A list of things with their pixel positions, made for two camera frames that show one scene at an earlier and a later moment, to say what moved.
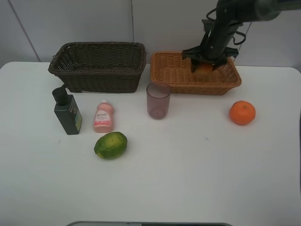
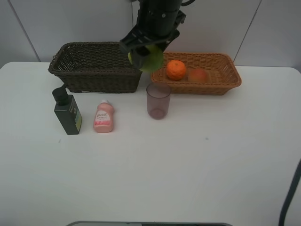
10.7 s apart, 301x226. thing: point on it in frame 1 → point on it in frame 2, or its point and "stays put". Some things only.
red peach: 204,68 → 198,75
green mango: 111,145 → 154,61
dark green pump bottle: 67,110 stays put
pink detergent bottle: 103,117 stays put
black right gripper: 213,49 → 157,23
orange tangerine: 242,112 → 176,69
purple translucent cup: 158,100 stays put
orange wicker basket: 169,68 stays put
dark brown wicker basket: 100,67 stays put
